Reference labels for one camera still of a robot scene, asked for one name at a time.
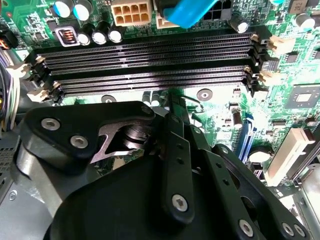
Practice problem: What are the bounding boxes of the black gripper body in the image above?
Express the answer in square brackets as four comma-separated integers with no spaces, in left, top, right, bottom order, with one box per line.
[48,123,251,240]

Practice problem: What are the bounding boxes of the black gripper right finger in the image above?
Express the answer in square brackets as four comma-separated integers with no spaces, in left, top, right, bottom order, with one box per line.
[178,97,312,240]

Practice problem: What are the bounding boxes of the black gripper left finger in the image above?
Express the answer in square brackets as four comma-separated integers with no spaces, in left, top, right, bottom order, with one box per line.
[19,92,196,225]

